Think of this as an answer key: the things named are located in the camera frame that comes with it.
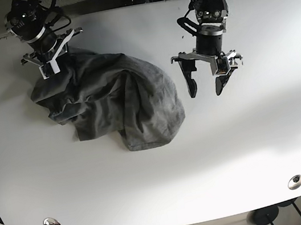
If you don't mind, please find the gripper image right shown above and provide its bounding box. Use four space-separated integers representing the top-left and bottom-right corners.
170 50 243 99

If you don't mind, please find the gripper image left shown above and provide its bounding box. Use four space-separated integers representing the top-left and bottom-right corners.
21 27 83 66

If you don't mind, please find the dark grey T-shirt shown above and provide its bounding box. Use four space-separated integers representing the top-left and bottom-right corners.
30 48 185 152

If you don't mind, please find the right silver table grommet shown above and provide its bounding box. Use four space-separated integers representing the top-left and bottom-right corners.
287 174 301 190

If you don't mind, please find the silver table grommet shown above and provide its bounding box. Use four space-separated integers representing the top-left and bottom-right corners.
43 217 61 225
287 174 301 190

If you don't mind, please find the round black stand base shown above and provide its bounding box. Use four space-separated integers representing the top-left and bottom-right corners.
248 205 279 225

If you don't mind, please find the left silver table grommet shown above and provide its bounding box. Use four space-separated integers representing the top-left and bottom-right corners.
43 217 61 225

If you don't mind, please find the grey wrist camera image right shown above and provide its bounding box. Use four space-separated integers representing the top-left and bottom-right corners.
210 55 231 76

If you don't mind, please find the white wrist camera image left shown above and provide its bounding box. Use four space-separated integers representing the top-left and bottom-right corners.
39 60 60 79

